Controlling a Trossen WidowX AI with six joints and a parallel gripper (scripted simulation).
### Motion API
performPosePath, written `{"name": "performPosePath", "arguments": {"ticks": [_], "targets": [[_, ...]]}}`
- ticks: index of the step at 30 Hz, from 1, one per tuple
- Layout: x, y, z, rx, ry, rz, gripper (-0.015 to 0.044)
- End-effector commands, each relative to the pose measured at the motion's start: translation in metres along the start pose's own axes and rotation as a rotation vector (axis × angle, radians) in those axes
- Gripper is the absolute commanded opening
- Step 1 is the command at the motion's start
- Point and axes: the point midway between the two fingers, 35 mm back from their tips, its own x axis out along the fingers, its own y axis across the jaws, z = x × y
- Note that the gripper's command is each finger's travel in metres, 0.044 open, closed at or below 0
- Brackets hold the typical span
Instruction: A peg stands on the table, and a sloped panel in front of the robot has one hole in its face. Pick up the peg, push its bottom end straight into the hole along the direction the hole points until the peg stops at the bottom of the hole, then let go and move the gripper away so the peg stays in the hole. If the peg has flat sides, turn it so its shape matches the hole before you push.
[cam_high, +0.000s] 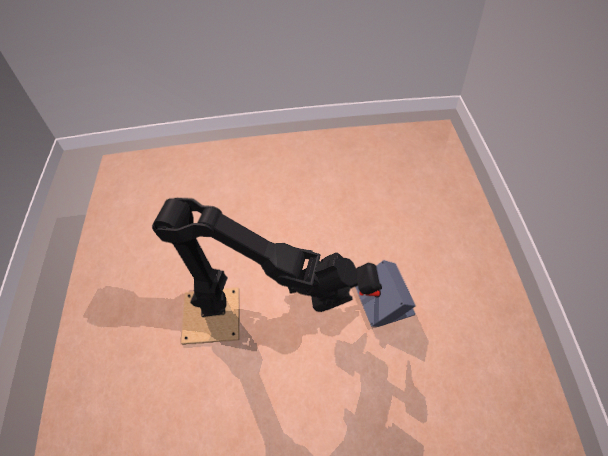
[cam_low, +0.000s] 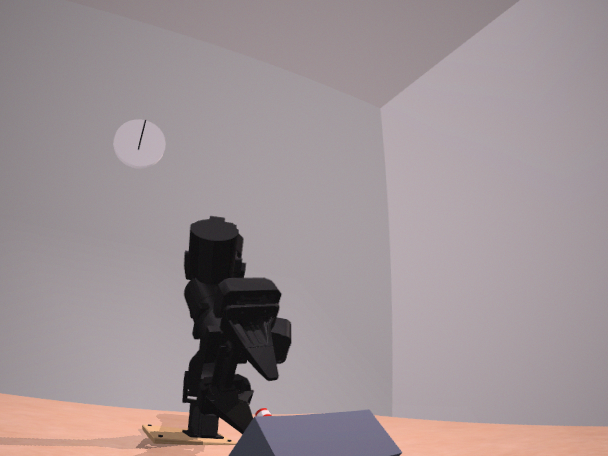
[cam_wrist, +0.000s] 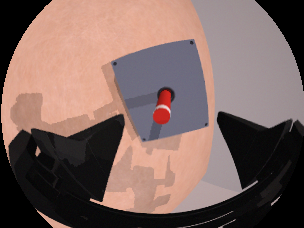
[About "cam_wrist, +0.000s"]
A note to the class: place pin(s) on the red peg with white band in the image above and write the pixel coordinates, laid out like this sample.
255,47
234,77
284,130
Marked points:
163,107

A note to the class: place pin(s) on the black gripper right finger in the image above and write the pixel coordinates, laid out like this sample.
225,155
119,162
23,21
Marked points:
250,145

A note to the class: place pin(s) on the grey sloped panel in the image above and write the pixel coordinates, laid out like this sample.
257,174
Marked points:
144,74

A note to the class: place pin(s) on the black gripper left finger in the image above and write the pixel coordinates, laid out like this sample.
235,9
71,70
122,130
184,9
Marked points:
87,155

